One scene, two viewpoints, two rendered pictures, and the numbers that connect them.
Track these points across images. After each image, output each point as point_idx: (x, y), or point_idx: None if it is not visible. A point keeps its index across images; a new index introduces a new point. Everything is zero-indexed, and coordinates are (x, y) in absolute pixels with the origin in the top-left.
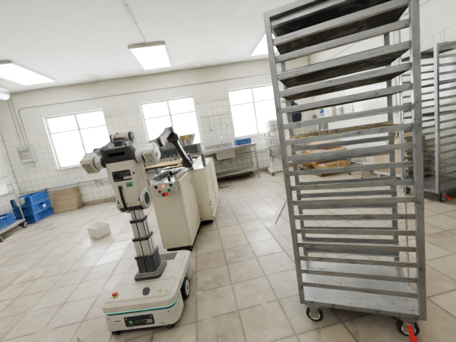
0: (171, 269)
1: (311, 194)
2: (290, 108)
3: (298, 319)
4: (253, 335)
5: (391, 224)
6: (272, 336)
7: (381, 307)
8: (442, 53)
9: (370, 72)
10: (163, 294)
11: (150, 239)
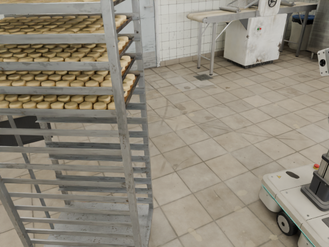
0: (300, 201)
1: (112, 197)
2: (124, 36)
3: (157, 219)
4: (191, 202)
5: (23, 232)
6: (177, 203)
7: (91, 205)
8: None
9: (41, 15)
10: (270, 174)
11: (325, 163)
